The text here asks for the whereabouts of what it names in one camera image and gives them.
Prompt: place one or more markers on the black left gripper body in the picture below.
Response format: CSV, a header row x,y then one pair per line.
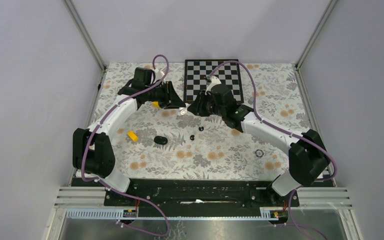
x,y
166,99

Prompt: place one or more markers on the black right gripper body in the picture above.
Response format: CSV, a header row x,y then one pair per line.
x,y
206,106

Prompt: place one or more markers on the white earbud charging case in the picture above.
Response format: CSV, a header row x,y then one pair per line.
x,y
183,111

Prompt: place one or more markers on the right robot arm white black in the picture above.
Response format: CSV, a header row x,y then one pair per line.
x,y
307,157

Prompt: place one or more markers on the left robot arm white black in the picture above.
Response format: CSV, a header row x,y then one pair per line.
x,y
92,151

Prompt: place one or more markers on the black oval earbud case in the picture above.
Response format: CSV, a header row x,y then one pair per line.
x,y
160,140

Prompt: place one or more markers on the floral patterned table mat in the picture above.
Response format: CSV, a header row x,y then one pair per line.
x,y
218,152

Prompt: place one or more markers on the small grey cube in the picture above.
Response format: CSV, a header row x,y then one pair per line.
x,y
251,100

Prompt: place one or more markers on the yellow block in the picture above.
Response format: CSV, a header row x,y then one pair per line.
x,y
132,136

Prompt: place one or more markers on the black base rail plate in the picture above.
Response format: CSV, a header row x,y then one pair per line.
x,y
183,196

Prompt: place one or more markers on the slotted grey cable duct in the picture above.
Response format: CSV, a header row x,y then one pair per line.
x,y
131,214

